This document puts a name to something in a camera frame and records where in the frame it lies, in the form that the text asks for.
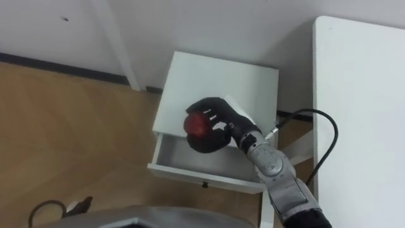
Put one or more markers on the red apple soft toy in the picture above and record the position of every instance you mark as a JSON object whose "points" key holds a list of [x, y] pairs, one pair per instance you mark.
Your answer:
{"points": [[196, 124]]}

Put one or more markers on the open white drawer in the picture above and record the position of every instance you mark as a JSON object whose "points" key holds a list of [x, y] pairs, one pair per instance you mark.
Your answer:
{"points": [[202, 164]]}

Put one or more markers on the robot body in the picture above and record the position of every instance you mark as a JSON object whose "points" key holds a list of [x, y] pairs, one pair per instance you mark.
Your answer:
{"points": [[152, 218]]}

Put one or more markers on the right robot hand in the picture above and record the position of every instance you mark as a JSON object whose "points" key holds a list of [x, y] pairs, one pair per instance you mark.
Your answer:
{"points": [[226, 115]]}

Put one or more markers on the white bedside cabinet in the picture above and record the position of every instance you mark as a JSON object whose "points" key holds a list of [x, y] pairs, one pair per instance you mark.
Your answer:
{"points": [[215, 85]]}

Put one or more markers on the white desk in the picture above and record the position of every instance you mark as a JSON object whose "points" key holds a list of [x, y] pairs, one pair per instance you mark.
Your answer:
{"points": [[360, 126]]}

